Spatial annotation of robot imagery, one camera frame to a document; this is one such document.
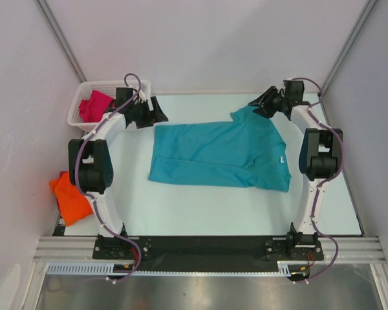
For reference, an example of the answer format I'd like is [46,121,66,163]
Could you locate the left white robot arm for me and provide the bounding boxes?
[68,87,168,258]

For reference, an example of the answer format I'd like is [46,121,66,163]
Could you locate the orange t shirt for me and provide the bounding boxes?
[48,171,92,226]

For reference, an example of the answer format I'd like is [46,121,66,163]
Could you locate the aluminium front rail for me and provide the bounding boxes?
[33,236,386,264]

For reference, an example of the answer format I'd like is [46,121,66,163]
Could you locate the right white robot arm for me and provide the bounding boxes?
[249,77,345,261]

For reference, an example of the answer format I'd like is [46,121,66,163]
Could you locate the teal t shirt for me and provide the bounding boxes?
[148,107,291,192]

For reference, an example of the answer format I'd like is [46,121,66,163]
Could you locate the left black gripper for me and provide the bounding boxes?
[129,96,167,129]

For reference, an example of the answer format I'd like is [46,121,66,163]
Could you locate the magenta t shirt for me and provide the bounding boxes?
[79,90,113,123]

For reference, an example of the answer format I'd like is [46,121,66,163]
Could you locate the white slotted cable duct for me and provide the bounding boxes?
[47,261,311,277]

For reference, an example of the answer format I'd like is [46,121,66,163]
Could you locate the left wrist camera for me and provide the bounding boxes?
[134,91,147,104]

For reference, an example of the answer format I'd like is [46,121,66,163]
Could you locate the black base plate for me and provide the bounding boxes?
[92,236,310,273]

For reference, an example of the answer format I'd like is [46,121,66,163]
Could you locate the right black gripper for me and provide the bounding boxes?
[250,86,289,119]

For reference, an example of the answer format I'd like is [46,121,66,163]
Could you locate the white plastic basket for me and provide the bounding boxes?
[67,79,152,132]

